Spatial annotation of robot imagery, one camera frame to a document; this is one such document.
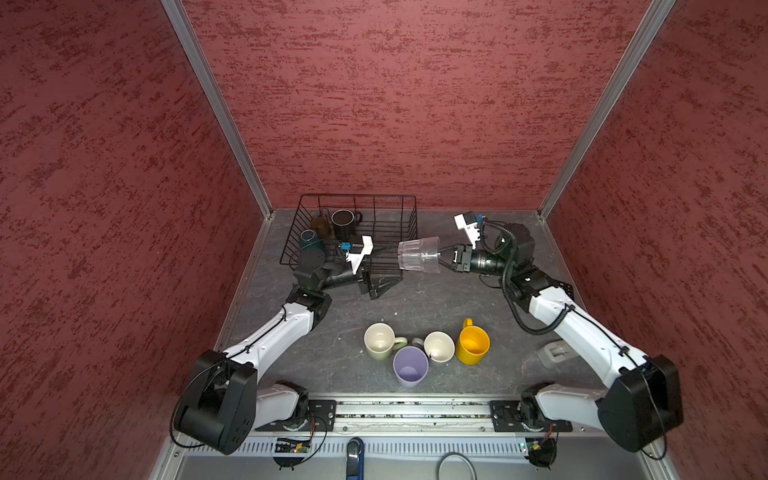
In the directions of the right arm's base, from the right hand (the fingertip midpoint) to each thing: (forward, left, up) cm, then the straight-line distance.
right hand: (428, 263), depth 69 cm
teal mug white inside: (+21, +36, -15) cm, 44 cm away
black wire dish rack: (+42, +10, -29) cm, 52 cm away
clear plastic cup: (-2, +2, +5) cm, 6 cm away
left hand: (0, +8, -1) cm, 8 cm away
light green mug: (-8, +13, -28) cm, 32 cm away
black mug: (+29, +25, -17) cm, 42 cm away
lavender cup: (-16, +4, -28) cm, 32 cm away
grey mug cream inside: (-10, -4, -27) cm, 29 cm away
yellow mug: (-10, -15, -29) cm, 34 cm away
